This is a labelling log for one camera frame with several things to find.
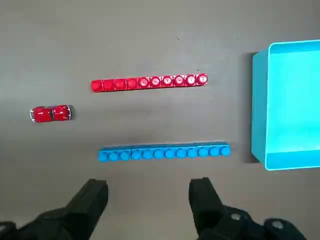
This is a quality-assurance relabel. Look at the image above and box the long blue studded brick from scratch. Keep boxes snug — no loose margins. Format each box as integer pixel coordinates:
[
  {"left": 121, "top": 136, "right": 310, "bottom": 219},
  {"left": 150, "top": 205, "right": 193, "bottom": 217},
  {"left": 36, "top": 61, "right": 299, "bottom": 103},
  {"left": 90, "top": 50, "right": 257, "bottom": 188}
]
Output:
[{"left": 130, "top": 143, "right": 199, "bottom": 161}]

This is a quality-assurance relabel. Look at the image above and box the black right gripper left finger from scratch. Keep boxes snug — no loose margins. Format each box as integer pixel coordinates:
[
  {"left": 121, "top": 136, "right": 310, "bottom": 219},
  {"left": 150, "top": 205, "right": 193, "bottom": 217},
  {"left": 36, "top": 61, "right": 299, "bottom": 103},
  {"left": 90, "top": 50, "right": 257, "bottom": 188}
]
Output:
[{"left": 0, "top": 178, "right": 109, "bottom": 240}]

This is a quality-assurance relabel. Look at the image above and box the teal plastic bin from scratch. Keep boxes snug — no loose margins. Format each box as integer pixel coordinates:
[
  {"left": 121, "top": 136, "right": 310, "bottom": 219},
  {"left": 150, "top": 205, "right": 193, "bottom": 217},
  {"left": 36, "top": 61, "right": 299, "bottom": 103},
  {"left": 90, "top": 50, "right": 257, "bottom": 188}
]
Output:
[{"left": 251, "top": 39, "right": 320, "bottom": 172}]

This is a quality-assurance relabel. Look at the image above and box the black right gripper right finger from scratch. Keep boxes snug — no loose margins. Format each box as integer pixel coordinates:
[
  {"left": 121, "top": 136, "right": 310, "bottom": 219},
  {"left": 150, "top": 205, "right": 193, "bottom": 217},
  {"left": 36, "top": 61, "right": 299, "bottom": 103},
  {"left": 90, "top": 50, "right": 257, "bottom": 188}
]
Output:
[{"left": 188, "top": 177, "right": 308, "bottom": 240}]

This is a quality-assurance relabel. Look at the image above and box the red toy building block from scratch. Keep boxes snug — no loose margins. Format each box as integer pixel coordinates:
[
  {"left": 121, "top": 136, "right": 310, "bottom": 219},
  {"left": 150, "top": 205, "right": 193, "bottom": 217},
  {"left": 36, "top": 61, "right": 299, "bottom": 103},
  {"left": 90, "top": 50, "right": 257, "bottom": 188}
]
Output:
[
  {"left": 149, "top": 75, "right": 163, "bottom": 89},
  {"left": 161, "top": 74, "right": 175, "bottom": 88},
  {"left": 137, "top": 76, "right": 151, "bottom": 90},
  {"left": 195, "top": 73, "right": 208, "bottom": 86},
  {"left": 172, "top": 74, "right": 186, "bottom": 88},
  {"left": 184, "top": 73, "right": 198, "bottom": 87},
  {"left": 113, "top": 77, "right": 127, "bottom": 91},
  {"left": 125, "top": 76, "right": 139, "bottom": 90},
  {"left": 91, "top": 79, "right": 104, "bottom": 93},
  {"left": 102, "top": 78, "right": 115, "bottom": 93}
]

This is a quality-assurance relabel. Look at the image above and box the red toy car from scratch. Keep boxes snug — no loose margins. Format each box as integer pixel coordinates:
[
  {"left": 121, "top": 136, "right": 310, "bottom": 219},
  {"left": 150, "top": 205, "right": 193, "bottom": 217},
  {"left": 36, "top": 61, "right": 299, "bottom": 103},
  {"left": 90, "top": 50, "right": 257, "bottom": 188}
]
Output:
[{"left": 29, "top": 104, "right": 75, "bottom": 123}]

